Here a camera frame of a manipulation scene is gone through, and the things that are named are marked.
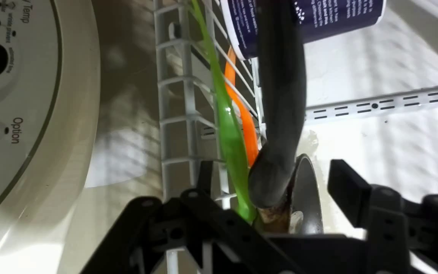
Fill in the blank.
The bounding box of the white slotted shelf rail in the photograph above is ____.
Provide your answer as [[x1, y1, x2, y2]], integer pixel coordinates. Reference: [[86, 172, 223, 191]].
[[302, 82, 438, 125]]

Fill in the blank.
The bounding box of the white wire shelf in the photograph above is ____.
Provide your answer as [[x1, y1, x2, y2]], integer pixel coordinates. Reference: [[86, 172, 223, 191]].
[[150, 0, 267, 274]]

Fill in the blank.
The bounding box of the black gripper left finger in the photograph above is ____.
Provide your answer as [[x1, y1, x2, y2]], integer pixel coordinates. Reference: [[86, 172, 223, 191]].
[[80, 160, 302, 274]]

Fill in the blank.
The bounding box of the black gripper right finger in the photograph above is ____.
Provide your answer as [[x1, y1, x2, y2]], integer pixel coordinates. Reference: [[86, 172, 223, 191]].
[[327, 159, 438, 274]]

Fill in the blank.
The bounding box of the white washing machine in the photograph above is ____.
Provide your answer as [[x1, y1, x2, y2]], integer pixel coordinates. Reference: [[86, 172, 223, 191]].
[[0, 0, 102, 247]]

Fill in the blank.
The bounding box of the dark blue box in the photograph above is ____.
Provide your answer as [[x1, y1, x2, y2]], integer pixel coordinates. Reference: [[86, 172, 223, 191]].
[[217, 0, 388, 61]]

